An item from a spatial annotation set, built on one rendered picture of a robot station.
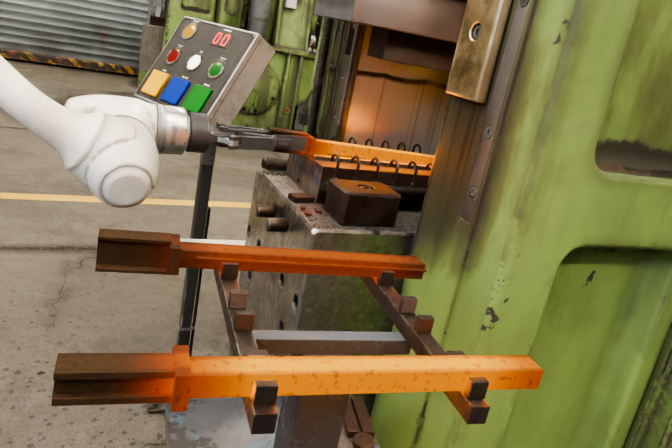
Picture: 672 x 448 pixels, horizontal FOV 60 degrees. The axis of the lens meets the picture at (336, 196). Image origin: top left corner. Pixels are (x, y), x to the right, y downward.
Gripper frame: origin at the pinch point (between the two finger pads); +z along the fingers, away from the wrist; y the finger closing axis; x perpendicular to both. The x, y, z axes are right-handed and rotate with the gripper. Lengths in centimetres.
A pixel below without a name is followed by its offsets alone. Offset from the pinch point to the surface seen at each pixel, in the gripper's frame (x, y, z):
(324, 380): -6, 69, -18
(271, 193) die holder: -12.2, -2.7, -0.9
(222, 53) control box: 11.2, -48.5, -4.4
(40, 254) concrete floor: -101, -167, -50
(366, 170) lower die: -2.9, 7.6, 14.9
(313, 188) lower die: -8.2, 4.9, 5.2
